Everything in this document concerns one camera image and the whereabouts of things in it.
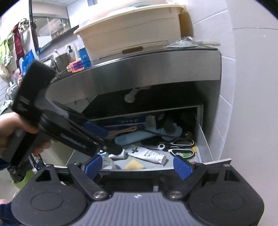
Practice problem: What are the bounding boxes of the dark green mug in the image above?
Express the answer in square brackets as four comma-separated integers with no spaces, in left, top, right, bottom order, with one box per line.
[55,53,70,72]

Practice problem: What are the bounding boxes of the black drawer with metal handle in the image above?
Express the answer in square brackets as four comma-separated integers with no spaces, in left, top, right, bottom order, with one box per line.
[65,84,232,174]

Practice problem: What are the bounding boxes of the person's left hand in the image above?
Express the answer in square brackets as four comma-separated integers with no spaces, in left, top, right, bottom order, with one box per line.
[1,112,39,155]

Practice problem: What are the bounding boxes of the purple and orange box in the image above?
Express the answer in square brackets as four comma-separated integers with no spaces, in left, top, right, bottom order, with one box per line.
[66,58,84,73]

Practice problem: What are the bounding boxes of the light blue tube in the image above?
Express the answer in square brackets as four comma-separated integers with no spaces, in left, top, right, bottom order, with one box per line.
[115,131,156,146]

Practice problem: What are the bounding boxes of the brown handled brush in drawer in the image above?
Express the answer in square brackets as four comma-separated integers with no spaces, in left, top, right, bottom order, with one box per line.
[107,126,138,137]

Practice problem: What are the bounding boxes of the white tube with green cross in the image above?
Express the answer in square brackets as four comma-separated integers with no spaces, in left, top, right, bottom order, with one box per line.
[126,144,167,165]

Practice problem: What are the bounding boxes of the beige plastic dish rack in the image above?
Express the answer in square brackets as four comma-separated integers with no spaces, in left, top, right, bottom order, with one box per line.
[74,4,184,61]

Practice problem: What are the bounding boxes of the chrome sink faucet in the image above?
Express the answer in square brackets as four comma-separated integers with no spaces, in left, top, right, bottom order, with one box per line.
[43,55,58,72]

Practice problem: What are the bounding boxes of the black handled scissors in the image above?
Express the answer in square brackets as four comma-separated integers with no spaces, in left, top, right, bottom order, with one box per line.
[158,139,195,159]

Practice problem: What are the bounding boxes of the blue snack bag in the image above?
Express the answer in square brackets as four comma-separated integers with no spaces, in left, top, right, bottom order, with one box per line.
[22,50,35,77]

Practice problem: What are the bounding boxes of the clear plastic bag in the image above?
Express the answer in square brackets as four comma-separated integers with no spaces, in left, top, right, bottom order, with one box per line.
[166,36,221,49]

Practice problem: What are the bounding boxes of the blue cartoon face box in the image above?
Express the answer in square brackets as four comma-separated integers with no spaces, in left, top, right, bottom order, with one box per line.
[78,48,92,69]

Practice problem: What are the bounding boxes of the yellow sponge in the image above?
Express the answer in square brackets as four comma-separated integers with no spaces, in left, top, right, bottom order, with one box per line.
[124,159,145,170]

